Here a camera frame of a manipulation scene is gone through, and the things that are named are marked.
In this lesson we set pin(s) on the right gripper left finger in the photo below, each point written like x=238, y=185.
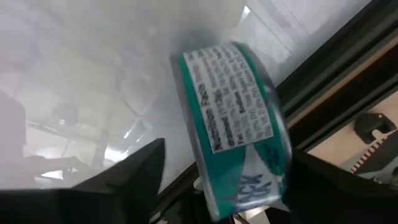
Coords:
x=124, y=199

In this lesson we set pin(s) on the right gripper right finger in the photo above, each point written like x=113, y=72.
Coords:
x=335, y=205

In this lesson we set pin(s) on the teal label tuna can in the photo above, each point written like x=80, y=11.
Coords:
x=230, y=124

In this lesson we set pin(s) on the black plate with striped edge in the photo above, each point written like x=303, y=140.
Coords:
x=382, y=158

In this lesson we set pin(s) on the black clamp knob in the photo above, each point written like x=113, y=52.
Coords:
x=370, y=123

